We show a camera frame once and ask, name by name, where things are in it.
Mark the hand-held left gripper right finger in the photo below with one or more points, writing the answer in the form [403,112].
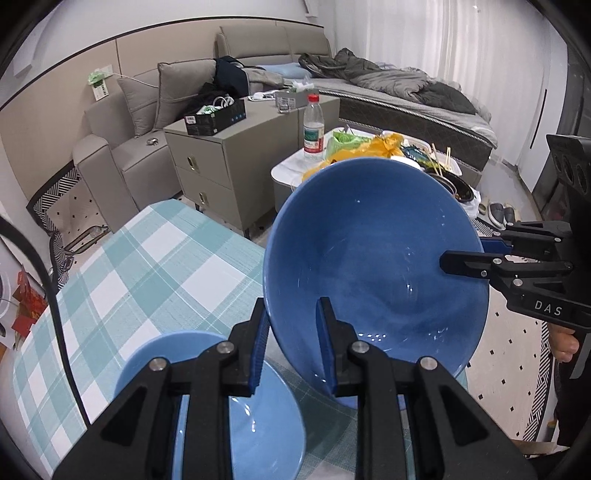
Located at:
[325,346]

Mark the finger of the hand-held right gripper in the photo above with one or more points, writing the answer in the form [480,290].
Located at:
[466,265]
[491,245]

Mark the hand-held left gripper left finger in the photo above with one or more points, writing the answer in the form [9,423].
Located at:
[258,346]

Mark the blue bowl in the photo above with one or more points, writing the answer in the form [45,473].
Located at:
[369,258]
[268,415]

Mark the person's right hand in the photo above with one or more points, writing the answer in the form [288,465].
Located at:
[561,344]

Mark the grey slipper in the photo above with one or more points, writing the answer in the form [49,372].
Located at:
[496,213]
[510,213]

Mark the black food bowl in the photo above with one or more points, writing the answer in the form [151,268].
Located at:
[455,189]

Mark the white diamond-dotted rug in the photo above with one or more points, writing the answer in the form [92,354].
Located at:
[508,360]

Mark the wooden chopstick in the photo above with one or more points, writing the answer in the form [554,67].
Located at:
[447,159]
[434,154]

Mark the teal checked tablecloth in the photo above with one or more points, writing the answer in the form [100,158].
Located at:
[138,277]

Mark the grey bed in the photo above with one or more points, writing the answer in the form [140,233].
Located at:
[415,129]

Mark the cardboard piece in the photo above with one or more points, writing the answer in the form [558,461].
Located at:
[531,447]

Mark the yellow plastic bag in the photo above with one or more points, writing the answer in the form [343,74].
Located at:
[364,147]

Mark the green plastic bag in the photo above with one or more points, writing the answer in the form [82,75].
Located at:
[344,141]

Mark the grey bedside cabinet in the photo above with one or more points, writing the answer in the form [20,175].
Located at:
[217,175]
[277,124]

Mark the white curtain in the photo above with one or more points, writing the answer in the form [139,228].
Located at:
[485,69]

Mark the white coffee table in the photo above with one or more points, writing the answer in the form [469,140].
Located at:
[288,170]

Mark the grey blanket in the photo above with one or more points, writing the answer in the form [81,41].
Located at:
[392,78]

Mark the clear plastic water bottle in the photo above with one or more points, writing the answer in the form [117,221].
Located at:
[314,129]

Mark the grey sofa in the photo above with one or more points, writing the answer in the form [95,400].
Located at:
[138,166]

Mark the small metal object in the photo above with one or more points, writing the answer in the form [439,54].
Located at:
[152,141]

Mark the red box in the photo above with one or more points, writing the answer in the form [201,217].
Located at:
[30,304]

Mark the black box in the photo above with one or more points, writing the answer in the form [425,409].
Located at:
[214,117]

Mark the grey cushion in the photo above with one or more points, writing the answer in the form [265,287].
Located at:
[184,92]
[138,104]

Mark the blue pillow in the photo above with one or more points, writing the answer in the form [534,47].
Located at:
[284,70]

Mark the dark jacket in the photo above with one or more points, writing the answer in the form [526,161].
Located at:
[226,78]

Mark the white green wall holder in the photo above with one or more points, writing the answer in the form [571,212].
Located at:
[99,83]

